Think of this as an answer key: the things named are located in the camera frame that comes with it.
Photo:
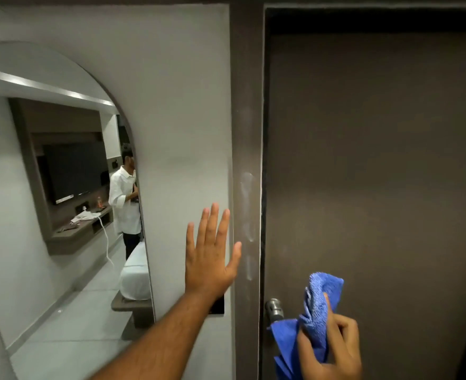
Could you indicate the person's right hand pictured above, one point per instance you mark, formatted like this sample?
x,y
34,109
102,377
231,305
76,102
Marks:
x,y
341,352

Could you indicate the person's left little finger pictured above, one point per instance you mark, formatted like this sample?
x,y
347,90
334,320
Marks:
x,y
190,239

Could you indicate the dark brown door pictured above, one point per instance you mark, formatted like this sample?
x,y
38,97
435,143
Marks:
x,y
375,154

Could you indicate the person's left thumb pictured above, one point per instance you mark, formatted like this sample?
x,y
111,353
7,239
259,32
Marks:
x,y
234,258

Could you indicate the person's left hand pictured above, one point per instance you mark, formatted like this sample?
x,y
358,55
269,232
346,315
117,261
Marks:
x,y
207,269

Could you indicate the arched wall mirror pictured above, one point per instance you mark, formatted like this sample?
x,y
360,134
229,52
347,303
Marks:
x,y
11,273

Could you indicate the silver door knob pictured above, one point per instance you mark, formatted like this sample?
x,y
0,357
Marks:
x,y
273,309

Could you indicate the person's left forearm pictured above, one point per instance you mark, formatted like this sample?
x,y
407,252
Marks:
x,y
157,344

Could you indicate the blue microfibre cloth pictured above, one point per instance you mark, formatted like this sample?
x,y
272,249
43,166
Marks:
x,y
316,304

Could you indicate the person's left middle finger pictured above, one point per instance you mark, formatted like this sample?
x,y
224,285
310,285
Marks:
x,y
213,226

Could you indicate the dark brown door frame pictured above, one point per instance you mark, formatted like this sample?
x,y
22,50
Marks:
x,y
246,114

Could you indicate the black wall switch plate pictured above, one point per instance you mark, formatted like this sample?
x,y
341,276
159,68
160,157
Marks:
x,y
218,306

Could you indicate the person's right thumb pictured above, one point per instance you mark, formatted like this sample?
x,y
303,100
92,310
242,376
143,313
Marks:
x,y
306,346

